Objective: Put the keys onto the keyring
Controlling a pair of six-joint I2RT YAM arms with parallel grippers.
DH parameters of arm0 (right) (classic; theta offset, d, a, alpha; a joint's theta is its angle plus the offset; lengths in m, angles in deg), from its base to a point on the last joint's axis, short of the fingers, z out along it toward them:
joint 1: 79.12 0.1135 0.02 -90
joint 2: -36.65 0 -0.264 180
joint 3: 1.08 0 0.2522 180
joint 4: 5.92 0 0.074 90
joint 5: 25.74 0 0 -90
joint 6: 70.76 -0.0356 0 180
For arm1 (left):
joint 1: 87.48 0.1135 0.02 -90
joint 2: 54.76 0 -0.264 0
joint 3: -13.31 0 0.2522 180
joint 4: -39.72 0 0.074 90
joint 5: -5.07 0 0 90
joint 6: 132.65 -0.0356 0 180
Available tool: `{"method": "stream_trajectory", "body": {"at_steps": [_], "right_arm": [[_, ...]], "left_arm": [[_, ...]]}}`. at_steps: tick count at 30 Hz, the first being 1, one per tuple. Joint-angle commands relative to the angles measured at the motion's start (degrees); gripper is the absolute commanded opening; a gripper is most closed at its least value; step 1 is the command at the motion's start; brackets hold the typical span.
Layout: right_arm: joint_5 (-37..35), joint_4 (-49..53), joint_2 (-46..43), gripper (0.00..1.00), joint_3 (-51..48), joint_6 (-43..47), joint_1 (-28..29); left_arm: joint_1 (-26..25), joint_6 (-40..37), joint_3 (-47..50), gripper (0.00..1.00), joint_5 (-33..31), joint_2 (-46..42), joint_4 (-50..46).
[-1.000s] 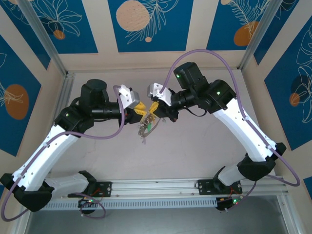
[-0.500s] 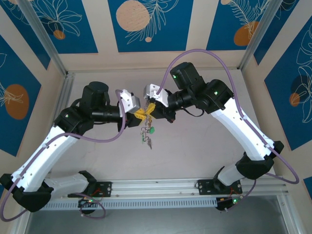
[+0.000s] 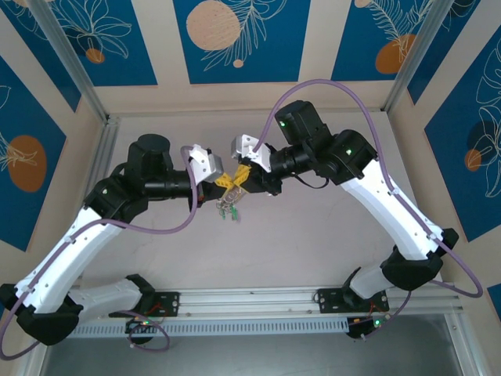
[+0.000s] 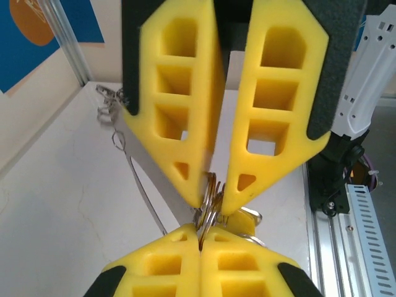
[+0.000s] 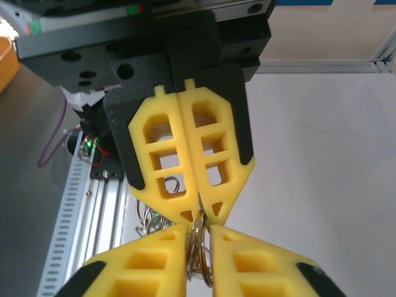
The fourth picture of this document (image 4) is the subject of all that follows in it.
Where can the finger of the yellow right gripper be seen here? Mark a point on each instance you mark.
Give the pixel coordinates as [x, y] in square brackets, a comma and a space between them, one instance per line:
[148, 92]
[278, 173]

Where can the yellow capped key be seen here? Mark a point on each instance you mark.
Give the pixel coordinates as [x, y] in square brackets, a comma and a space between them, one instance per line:
[241, 223]

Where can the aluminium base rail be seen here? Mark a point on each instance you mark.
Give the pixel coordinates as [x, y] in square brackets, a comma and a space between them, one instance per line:
[328, 247]

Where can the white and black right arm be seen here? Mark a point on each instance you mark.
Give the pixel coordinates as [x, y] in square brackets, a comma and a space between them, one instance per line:
[362, 86]

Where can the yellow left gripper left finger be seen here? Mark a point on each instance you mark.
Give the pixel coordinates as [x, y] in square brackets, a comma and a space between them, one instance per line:
[154, 266]

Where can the aluminium frame post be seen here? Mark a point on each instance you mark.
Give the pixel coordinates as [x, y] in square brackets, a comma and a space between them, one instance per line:
[69, 43]

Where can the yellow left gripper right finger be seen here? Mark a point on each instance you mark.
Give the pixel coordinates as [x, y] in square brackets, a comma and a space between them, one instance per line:
[247, 269]

